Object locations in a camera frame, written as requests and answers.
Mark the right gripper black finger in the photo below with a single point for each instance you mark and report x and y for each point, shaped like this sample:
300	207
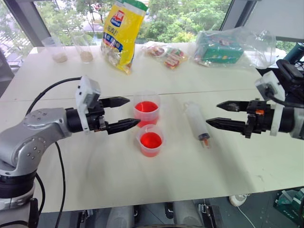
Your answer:
228	124
234	106

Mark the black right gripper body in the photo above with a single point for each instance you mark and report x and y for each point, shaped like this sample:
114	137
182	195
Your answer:
260	118

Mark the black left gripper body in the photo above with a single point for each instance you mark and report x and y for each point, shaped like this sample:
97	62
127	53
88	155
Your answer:
95	118

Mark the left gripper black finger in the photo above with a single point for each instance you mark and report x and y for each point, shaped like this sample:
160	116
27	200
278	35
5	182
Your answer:
121	125
116	101

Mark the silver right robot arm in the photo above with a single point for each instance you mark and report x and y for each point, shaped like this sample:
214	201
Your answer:
295	123

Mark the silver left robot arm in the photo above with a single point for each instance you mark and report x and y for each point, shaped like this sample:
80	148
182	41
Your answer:
35	128

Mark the cup of red liquid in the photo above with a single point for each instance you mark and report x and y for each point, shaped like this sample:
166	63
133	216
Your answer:
146	111
150	142

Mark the clear plastic syringe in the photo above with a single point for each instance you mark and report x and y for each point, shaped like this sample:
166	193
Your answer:
197	121

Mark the clear cup with tan powder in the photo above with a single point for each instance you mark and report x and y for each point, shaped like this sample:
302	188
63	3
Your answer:
85	54

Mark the clear cup with pale powder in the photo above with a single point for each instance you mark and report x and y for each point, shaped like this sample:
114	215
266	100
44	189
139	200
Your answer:
58	53

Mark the green box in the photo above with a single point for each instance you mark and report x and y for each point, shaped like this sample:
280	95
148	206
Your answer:
221	51

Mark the clear plastic bag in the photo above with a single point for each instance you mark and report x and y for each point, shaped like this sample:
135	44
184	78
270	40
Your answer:
259	47

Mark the small red snack packet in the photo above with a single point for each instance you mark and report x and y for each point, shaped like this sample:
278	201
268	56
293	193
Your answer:
155	51

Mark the yellow snack bag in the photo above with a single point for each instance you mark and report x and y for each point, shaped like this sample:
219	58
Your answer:
123	31

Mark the red green snack packet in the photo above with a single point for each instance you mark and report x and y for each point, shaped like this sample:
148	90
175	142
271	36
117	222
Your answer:
175	58

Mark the teal round object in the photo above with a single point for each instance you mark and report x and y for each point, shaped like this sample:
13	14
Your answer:
295	53

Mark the green carton under table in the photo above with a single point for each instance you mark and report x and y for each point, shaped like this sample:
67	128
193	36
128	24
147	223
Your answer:
288	204

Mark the black table clamp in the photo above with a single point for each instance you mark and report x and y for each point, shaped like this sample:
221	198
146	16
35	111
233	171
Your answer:
210	213

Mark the grey rounded shape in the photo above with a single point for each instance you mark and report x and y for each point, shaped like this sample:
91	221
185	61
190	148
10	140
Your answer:
186	213

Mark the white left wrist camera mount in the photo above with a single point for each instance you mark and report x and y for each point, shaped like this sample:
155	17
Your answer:
83	95

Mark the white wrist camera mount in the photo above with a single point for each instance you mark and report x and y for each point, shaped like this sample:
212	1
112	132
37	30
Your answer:
83	95
275	95

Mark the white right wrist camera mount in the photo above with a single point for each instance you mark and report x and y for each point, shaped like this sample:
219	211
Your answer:
275	95

